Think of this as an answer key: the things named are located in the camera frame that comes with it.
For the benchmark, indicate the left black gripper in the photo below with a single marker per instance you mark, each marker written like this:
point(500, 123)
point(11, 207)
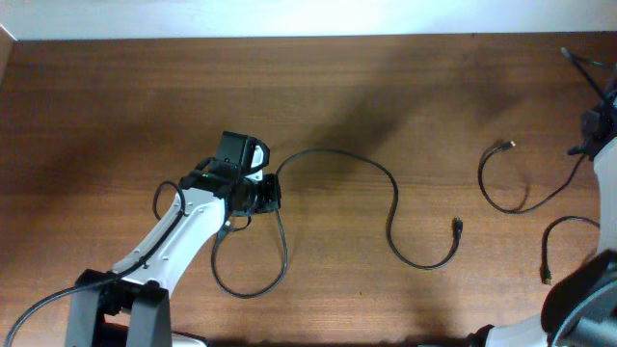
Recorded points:
point(271, 200)

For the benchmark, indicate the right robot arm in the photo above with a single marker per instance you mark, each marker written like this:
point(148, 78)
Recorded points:
point(580, 309)

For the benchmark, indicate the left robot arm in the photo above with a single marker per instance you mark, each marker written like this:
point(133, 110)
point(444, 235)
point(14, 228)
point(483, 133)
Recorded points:
point(129, 305)

